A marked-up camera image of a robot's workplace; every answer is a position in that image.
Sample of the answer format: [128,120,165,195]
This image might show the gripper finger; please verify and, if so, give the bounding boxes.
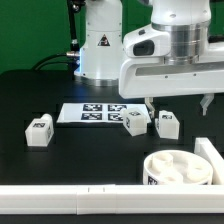
[200,93,214,115]
[144,97,155,118]

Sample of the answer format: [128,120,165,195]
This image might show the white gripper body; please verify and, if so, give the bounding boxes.
[119,42,224,98]

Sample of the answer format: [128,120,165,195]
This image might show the white round stool seat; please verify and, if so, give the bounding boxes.
[143,150,213,185]

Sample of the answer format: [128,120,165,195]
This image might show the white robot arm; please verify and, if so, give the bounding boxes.
[75,0,224,108]

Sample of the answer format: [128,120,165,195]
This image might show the white sheet with markers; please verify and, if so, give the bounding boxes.
[57,103,151,123]

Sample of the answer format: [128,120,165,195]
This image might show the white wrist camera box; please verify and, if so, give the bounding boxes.
[123,25,171,58]

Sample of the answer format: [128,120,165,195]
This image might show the black cables at base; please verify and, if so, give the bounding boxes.
[31,51,81,72]

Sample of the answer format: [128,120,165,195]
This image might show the white front rail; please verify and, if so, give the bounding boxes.
[0,185,224,215]

